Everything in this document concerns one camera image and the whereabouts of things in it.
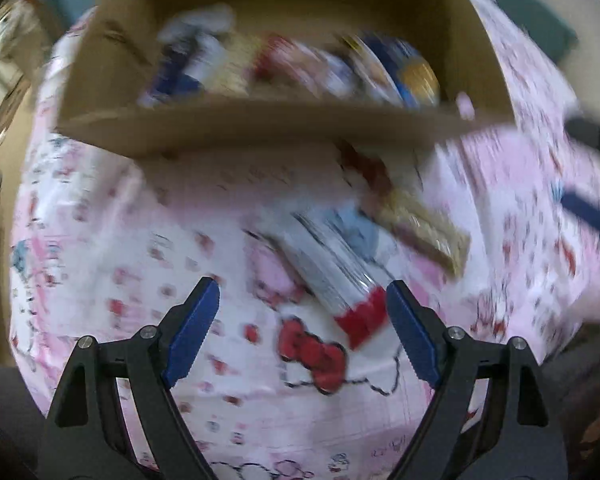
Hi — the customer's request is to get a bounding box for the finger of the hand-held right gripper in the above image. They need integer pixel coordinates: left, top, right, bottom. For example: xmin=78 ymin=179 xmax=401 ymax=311
xmin=560 ymin=187 xmax=600 ymax=247
xmin=567 ymin=115 xmax=600 ymax=157

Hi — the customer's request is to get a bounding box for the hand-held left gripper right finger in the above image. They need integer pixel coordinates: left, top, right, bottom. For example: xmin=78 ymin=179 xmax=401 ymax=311
xmin=386 ymin=280 xmax=568 ymax=480

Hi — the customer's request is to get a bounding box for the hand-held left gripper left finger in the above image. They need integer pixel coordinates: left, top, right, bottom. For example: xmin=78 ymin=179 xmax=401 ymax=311
xmin=42 ymin=276 xmax=222 ymax=480

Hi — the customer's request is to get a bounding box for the silver snack packet red end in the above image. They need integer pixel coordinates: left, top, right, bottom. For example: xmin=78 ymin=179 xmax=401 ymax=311
xmin=260 ymin=205 xmax=390 ymax=352

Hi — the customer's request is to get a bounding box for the red pictured snack packet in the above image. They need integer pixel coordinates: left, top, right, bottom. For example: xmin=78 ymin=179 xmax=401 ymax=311
xmin=347 ymin=147 xmax=393 ymax=198

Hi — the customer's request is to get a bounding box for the brown cardboard box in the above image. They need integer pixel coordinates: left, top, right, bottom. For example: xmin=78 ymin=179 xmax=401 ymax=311
xmin=55 ymin=0 xmax=516 ymax=158

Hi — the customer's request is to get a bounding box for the blue and white snack packet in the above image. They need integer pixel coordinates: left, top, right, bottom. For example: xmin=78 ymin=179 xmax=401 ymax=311
xmin=137 ymin=5 xmax=236 ymax=108

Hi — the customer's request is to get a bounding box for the pink printed snack packet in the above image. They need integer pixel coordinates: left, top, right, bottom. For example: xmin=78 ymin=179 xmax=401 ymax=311
xmin=295 ymin=45 xmax=361 ymax=101

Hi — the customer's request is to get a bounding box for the beige waffle snack packet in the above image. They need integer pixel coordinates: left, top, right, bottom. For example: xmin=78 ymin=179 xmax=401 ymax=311
xmin=380 ymin=195 xmax=472 ymax=277

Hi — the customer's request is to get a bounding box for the pink cartoon printed blanket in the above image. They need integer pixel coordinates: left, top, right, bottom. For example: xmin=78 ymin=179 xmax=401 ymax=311
xmin=7 ymin=0 xmax=600 ymax=480

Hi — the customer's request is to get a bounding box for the teal mattress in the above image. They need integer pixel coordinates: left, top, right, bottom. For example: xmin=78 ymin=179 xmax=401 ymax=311
xmin=450 ymin=0 xmax=578 ymax=61

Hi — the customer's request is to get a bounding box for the blue snack bag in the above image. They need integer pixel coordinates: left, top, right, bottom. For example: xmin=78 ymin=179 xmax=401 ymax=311
xmin=350 ymin=35 xmax=441 ymax=108

